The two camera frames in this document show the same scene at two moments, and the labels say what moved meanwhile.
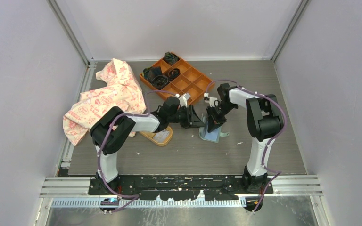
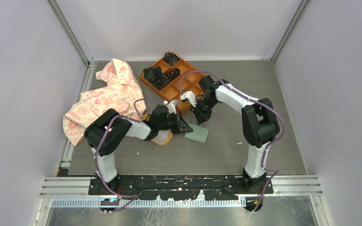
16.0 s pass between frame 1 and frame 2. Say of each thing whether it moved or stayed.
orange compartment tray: stayed
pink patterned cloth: stayed
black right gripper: moved
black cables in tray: stayed
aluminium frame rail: stayed
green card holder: moved
